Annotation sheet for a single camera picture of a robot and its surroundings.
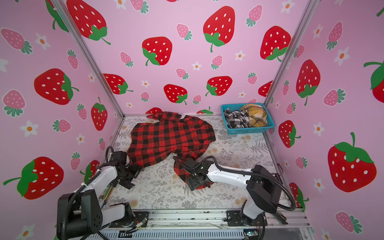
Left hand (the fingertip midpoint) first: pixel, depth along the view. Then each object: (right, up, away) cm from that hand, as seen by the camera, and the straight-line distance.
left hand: (140, 174), depth 88 cm
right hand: (+33, -3, -4) cm, 34 cm away
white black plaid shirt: (+63, +34, +19) cm, 74 cm away
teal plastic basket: (+71, +26, +16) cm, 77 cm away
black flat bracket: (+77, -18, -15) cm, 80 cm away
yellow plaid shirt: (+79, +37, +20) cm, 89 cm away
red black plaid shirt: (+11, +23, +20) cm, 32 cm away
